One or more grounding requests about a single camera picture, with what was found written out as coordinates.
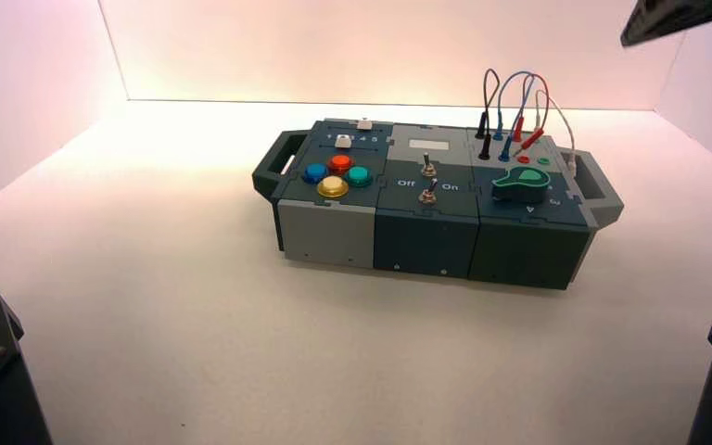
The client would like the white banana plug cable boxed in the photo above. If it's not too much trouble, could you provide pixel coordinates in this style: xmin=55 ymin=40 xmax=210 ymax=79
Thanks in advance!
xmin=534 ymin=89 xmax=579 ymax=173

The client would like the green pointer rotary knob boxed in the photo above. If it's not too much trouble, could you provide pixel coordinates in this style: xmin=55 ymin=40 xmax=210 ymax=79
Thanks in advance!
xmin=491 ymin=166 xmax=552 ymax=205

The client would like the dark black angular bar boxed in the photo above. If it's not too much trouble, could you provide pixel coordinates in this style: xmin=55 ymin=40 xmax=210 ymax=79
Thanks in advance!
xmin=619 ymin=0 xmax=712 ymax=48

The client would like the black banana plug cable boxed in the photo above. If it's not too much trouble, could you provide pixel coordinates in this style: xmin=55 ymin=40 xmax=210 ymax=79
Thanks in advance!
xmin=475 ymin=68 xmax=502 ymax=161

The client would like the red banana plug cable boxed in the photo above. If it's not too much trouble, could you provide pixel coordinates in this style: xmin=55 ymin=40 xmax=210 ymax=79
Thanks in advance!
xmin=511 ymin=73 xmax=551 ymax=152

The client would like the yellow round push button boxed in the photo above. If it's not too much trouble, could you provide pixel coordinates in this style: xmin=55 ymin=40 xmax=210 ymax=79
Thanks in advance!
xmin=317 ymin=176 xmax=350 ymax=199

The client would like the dark teal grey control box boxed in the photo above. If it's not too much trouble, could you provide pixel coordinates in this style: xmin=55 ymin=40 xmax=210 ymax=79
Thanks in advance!
xmin=251 ymin=118 xmax=626 ymax=291

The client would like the blue banana plug cable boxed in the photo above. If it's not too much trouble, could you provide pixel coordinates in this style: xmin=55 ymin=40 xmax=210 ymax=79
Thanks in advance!
xmin=493 ymin=70 xmax=535 ymax=163

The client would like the teal green round push button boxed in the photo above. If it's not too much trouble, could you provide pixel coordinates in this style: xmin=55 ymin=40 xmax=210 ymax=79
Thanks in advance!
xmin=344 ymin=165 xmax=374 ymax=188

